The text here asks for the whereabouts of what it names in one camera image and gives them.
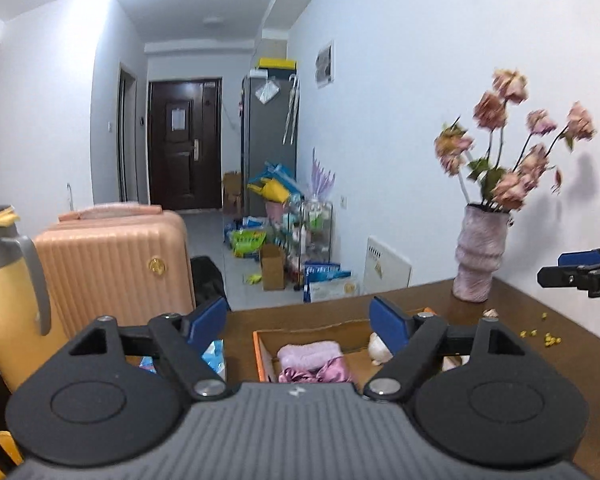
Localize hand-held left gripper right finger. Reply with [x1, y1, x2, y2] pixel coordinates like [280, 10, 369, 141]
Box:
[361, 296, 526, 401]

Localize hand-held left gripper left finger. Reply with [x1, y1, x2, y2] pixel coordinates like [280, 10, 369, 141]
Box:
[67, 296, 232, 401]

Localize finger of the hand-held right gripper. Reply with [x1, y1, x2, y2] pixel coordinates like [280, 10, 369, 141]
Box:
[557, 249, 600, 268]
[537, 264, 600, 289]

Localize white yellow plush toy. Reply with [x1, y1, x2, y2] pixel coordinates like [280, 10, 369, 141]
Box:
[368, 332, 396, 366]

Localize red cardboard box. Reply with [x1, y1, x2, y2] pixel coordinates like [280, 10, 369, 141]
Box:
[252, 307, 473, 386]

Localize light pink towel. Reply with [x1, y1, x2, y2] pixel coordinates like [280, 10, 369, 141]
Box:
[277, 341, 343, 372]

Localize pink satin scrunchie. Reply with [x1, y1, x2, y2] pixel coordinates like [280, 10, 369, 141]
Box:
[278, 357, 353, 384]

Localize blue tissue pack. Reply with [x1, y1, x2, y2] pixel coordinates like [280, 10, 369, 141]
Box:
[139, 339, 227, 382]

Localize black bag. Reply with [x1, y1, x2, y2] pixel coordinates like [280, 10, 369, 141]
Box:
[190, 256, 227, 308]

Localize white flat panel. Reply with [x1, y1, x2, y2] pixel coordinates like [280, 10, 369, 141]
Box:
[364, 236, 412, 295]

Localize scattered yellow crumbs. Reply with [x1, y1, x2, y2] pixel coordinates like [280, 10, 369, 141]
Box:
[519, 312, 563, 348]

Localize blue white packages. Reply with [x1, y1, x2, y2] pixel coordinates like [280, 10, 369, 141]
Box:
[302, 261, 359, 303]

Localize tall brown cardboard box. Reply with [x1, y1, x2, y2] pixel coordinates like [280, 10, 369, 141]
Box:
[260, 244, 286, 291]

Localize pink ceramic vase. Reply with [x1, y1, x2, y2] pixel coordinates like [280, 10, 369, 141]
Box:
[452, 203, 511, 303]

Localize green yellow bag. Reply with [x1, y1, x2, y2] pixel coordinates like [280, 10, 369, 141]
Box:
[231, 227, 267, 259]

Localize dried pink roses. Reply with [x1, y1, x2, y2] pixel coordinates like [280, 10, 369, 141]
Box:
[434, 68, 597, 212]

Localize pink hard suitcase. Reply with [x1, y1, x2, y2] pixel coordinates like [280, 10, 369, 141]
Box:
[32, 202, 197, 341]

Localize yellow watering can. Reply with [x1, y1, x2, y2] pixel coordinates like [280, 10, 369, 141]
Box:
[247, 178, 287, 203]

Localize dark brown entrance door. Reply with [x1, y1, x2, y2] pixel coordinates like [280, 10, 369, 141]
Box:
[147, 78, 223, 211]

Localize blue plastic bags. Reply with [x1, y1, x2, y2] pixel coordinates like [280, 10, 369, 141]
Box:
[250, 161, 302, 196]

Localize grey tall cabinet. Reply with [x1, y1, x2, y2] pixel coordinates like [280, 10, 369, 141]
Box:
[242, 72, 299, 218]

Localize yellow thermos jug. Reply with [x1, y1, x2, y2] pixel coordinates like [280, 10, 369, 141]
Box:
[0, 205, 56, 395]

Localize interior side door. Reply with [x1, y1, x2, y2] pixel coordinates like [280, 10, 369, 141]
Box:
[118, 62, 140, 203]

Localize hanging clear umbrella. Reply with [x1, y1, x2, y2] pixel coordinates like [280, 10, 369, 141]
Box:
[282, 74, 301, 146]

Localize white paper on refrigerator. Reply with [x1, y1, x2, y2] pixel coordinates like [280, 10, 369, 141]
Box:
[254, 77, 280, 106]

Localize yellow box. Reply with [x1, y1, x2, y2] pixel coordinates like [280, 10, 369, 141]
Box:
[258, 57, 297, 73]

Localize wire storage cart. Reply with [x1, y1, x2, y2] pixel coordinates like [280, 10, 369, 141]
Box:
[280, 199, 333, 286]

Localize framed wall picture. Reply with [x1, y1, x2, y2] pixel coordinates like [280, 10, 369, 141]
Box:
[315, 40, 335, 89]

